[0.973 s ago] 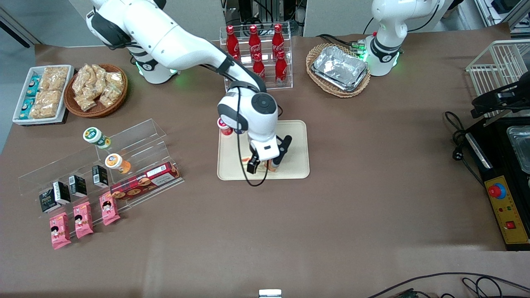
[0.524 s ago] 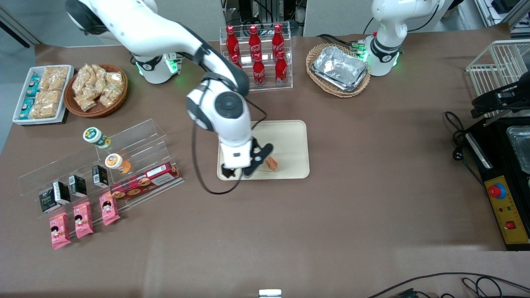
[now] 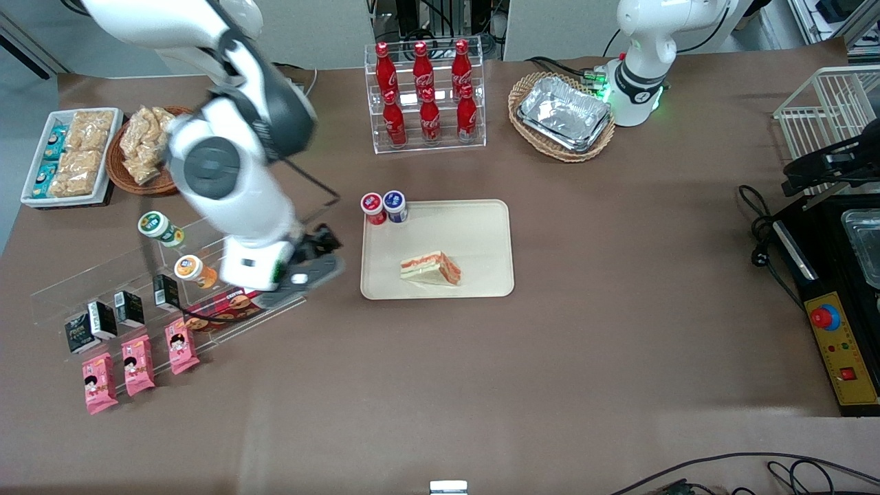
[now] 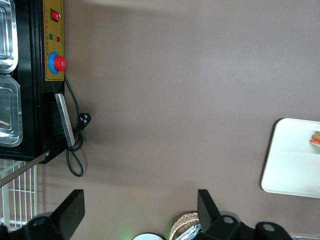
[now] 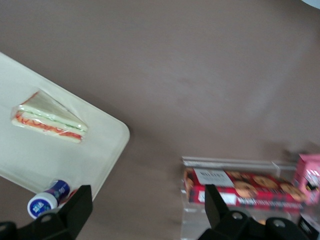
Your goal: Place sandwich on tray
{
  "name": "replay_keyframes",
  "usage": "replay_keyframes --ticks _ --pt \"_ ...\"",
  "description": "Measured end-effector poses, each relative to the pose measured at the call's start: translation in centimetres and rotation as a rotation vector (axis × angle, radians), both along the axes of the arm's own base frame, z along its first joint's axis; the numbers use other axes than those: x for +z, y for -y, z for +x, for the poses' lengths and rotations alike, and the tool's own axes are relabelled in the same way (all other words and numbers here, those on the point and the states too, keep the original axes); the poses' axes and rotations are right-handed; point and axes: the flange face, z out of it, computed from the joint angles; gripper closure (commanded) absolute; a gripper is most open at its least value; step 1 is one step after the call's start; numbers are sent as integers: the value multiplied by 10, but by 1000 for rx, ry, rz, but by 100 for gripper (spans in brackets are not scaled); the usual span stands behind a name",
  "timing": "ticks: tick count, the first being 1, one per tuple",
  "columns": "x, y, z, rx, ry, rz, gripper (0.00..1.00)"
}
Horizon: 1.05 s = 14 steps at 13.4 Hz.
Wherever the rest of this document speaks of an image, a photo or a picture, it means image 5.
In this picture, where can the blue cap yogurt bottle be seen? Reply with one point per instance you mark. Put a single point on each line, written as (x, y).
(42, 203)

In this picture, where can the triangle sandwich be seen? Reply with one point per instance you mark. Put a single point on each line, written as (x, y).
(50, 115)

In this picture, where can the clear acrylic tiered shelf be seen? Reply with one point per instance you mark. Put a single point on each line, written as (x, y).
(191, 225)

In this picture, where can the red tartan cookie box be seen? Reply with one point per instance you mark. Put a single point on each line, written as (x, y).
(250, 186)

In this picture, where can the cream plastic serving tray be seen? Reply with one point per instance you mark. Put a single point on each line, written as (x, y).
(37, 157)

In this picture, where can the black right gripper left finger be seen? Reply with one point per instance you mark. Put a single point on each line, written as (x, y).
(62, 222)

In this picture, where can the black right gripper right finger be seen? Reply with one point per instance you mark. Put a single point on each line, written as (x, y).
(232, 225)

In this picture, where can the pink snack pack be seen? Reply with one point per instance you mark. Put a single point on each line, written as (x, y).
(308, 172)

